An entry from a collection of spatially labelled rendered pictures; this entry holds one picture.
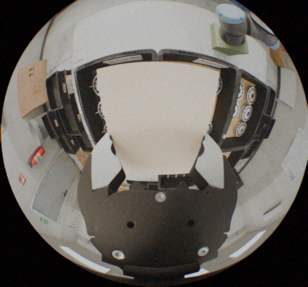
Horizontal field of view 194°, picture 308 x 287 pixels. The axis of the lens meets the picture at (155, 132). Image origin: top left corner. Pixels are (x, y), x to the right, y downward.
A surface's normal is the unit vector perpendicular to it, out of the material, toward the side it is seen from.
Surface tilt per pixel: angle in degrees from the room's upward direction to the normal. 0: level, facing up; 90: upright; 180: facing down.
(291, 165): 90
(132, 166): 0
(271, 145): 90
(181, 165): 0
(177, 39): 0
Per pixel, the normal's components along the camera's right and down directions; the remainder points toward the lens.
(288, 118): -1.00, 0.00
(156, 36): 0.00, 0.54
